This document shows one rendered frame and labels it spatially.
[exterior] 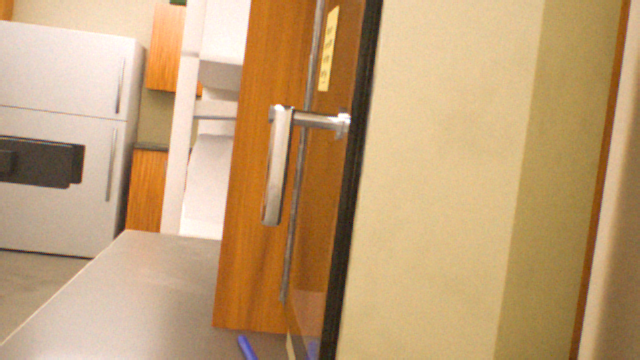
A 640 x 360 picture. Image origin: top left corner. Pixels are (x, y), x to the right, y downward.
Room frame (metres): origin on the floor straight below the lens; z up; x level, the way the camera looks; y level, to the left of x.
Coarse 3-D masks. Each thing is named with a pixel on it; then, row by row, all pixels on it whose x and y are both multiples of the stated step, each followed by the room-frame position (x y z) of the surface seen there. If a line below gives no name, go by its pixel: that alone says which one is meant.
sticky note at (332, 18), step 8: (336, 8) 0.59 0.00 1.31; (328, 16) 0.65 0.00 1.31; (336, 16) 0.59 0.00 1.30; (328, 24) 0.64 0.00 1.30; (328, 32) 0.63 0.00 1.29; (328, 40) 0.62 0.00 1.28; (328, 48) 0.61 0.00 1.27; (328, 56) 0.61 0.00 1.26; (328, 64) 0.60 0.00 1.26; (328, 72) 0.59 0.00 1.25; (320, 80) 0.65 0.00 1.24; (328, 80) 0.58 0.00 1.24; (320, 88) 0.64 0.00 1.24
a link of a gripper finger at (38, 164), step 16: (0, 144) 0.44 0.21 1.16; (16, 144) 0.44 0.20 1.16; (32, 144) 0.44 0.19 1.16; (48, 144) 0.44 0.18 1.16; (16, 160) 0.44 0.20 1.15; (32, 160) 0.44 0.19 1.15; (48, 160) 0.44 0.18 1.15; (64, 160) 0.44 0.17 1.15; (0, 176) 0.44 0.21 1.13; (16, 176) 0.44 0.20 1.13; (32, 176) 0.44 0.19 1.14; (48, 176) 0.44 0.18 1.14; (64, 176) 0.44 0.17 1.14
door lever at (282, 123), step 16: (272, 112) 0.48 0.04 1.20; (288, 112) 0.47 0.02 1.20; (304, 112) 0.48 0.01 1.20; (320, 112) 0.49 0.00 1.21; (336, 112) 0.49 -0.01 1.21; (272, 128) 0.48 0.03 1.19; (288, 128) 0.48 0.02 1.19; (320, 128) 0.48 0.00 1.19; (336, 128) 0.48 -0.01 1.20; (272, 144) 0.47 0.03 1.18; (288, 144) 0.48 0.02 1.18; (272, 160) 0.47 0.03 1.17; (288, 160) 0.48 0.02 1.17; (272, 176) 0.47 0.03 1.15; (272, 192) 0.47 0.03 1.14; (272, 208) 0.47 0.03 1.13; (272, 224) 0.48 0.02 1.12
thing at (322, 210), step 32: (352, 0) 0.50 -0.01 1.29; (320, 32) 0.71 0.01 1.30; (352, 32) 0.48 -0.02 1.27; (320, 64) 0.67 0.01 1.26; (352, 64) 0.46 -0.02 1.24; (320, 96) 0.63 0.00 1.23; (352, 96) 0.44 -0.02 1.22; (352, 128) 0.44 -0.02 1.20; (320, 160) 0.57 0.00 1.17; (352, 160) 0.44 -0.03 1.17; (320, 192) 0.54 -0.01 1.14; (320, 224) 0.52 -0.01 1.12; (320, 256) 0.50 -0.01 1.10; (288, 288) 0.70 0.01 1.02; (320, 288) 0.48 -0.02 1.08; (288, 320) 0.66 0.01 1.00; (320, 320) 0.46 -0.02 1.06; (320, 352) 0.44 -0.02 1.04
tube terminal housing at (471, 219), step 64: (384, 0) 0.44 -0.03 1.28; (448, 0) 0.44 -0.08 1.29; (512, 0) 0.45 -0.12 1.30; (576, 0) 0.50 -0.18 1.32; (384, 64) 0.44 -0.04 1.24; (448, 64) 0.44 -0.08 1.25; (512, 64) 0.45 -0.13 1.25; (576, 64) 0.52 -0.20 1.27; (384, 128) 0.44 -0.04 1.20; (448, 128) 0.44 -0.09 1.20; (512, 128) 0.45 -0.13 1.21; (576, 128) 0.54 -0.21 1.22; (384, 192) 0.44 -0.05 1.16; (448, 192) 0.44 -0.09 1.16; (512, 192) 0.45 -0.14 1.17; (576, 192) 0.56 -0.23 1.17; (384, 256) 0.44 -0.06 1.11; (448, 256) 0.45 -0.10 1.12; (512, 256) 0.46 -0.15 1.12; (576, 256) 0.58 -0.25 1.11; (384, 320) 0.44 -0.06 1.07; (448, 320) 0.45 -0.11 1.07; (512, 320) 0.47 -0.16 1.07
